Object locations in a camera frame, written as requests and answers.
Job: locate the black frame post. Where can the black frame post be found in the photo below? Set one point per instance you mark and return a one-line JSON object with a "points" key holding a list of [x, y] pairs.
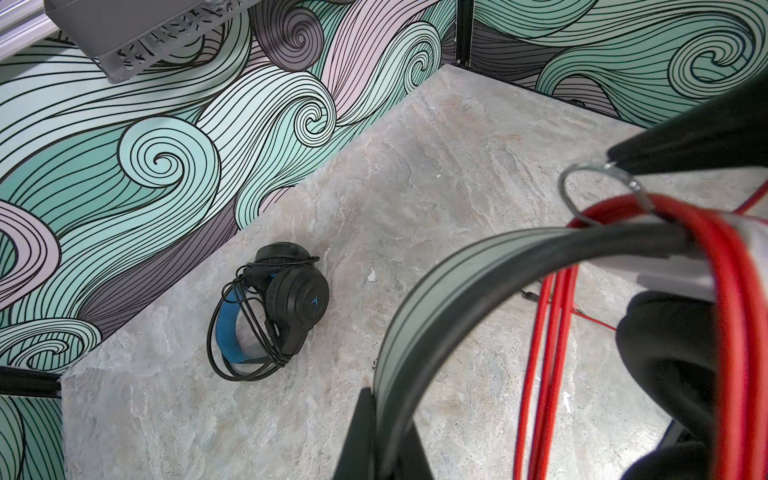
{"points": [[464, 32], [29, 383]]}

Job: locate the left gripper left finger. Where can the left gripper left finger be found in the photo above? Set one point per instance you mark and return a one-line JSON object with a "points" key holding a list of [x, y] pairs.
{"points": [[357, 459]]}

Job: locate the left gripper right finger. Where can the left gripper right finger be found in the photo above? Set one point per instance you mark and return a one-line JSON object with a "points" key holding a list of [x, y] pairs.
{"points": [[412, 462]]}

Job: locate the white black headphones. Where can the white black headphones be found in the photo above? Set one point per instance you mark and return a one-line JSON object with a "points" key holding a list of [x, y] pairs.
{"points": [[695, 342]]}

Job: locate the black blue headphones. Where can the black blue headphones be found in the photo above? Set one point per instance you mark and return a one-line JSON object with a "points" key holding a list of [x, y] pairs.
{"points": [[265, 313]]}

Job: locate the black frame post left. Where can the black frame post left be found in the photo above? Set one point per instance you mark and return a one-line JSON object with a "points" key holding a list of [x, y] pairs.
{"points": [[29, 383]]}

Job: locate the black frame post right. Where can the black frame post right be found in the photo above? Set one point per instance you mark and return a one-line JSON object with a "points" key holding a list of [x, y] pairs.
{"points": [[464, 32]]}

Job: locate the black perforated metal tray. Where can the black perforated metal tray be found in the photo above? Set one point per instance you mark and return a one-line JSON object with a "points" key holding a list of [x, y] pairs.
{"points": [[126, 37]]}

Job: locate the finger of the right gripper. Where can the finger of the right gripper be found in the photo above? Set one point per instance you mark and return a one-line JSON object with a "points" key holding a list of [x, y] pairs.
{"points": [[728, 131]]}

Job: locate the aluminium rail back wall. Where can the aluminium rail back wall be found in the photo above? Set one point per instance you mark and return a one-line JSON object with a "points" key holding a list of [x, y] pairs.
{"points": [[23, 23]]}

